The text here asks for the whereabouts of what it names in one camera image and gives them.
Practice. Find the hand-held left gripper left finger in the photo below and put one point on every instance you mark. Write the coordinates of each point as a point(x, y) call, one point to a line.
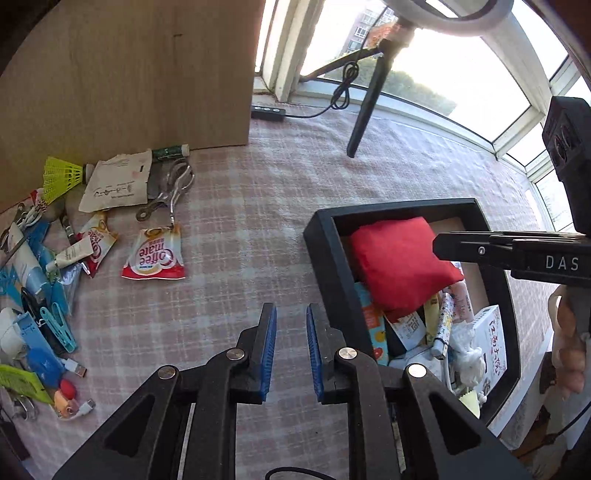
point(268, 350)

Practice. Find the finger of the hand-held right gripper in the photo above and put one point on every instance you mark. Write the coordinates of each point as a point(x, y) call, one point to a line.
point(471, 249)

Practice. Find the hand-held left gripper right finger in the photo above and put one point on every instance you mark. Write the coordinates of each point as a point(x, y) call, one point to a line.
point(315, 350)

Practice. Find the small pink bottle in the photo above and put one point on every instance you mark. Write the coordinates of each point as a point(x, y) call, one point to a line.
point(461, 300)

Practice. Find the teal fruit print cream tube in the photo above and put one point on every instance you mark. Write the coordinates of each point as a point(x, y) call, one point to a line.
point(371, 323)

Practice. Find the red cloth bag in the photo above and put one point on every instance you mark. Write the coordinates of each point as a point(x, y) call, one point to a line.
point(401, 263)

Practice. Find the yellow tea sachet stick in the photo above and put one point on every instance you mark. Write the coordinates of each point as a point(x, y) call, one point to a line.
point(431, 314)

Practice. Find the black tray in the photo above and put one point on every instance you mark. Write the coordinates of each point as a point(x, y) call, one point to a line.
point(330, 263)

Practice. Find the black wet wipes pack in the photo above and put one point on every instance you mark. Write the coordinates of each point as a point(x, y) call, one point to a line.
point(408, 330)

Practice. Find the white floral print box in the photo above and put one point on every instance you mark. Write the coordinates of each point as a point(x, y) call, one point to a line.
point(496, 341)

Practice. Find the person's right hand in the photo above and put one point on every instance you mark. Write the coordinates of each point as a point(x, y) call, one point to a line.
point(568, 355)

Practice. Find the white dotted tube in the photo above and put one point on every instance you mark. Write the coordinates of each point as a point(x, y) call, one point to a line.
point(443, 327)

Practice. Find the white plastic bag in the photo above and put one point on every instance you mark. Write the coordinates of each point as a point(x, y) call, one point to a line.
point(466, 355)

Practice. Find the red white creamer sachet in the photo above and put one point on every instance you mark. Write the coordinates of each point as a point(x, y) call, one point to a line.
point(154, 256)
point(99, 242)

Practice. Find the black tripod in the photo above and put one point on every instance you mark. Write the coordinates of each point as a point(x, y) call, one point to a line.
point(369, 106)

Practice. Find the orange fish toy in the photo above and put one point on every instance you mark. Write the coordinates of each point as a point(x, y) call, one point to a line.
point(64, 399)

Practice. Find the small white tube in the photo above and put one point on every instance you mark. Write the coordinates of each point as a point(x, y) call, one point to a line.
point(74, 254)

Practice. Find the dark green small tube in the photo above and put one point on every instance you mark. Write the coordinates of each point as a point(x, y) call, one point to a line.
point(171, 151)

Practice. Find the beige paper envelope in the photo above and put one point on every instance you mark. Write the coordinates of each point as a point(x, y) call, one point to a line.
point(117, 182)

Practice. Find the black inline controller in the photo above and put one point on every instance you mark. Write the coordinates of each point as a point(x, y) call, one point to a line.
point(268, 113)

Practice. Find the white round toy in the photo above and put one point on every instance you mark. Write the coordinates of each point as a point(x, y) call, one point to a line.
point(10, 332)

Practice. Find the yellow shuttlecock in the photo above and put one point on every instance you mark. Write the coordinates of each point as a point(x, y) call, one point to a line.
point(62, 177)

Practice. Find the wooden board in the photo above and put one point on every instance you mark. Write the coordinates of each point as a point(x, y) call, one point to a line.
point(129, 69)

